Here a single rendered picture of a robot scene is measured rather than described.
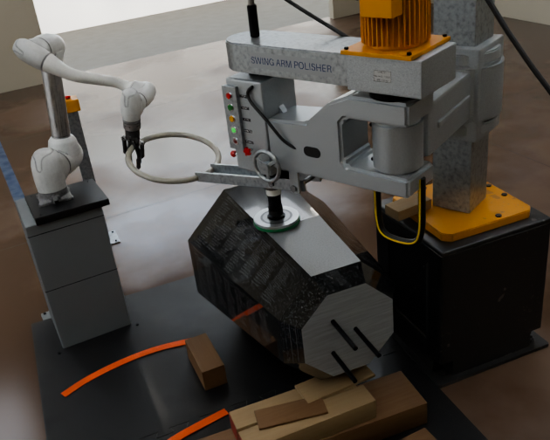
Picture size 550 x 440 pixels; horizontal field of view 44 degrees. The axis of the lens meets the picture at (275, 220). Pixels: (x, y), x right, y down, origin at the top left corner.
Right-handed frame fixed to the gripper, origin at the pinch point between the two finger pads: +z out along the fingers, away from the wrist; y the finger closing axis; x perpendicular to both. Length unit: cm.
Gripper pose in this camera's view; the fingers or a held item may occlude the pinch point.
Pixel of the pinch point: (134, 161)
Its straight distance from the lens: 369.0
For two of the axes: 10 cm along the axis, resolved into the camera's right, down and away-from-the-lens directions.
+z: -0.7, 8.1, 5.9
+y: 9.1, 2.9, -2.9
